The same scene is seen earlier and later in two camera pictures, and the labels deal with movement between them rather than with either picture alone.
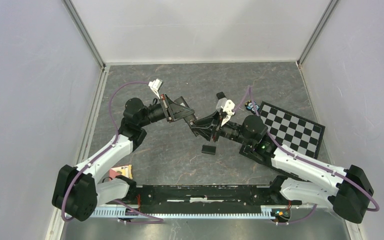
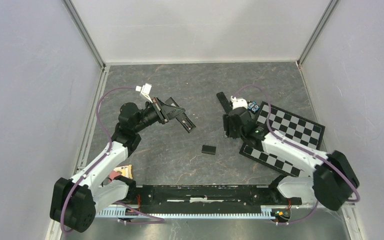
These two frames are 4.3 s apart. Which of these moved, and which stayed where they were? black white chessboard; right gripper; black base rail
Moved: right gripper
Stayed: black base rail; black white chessboard
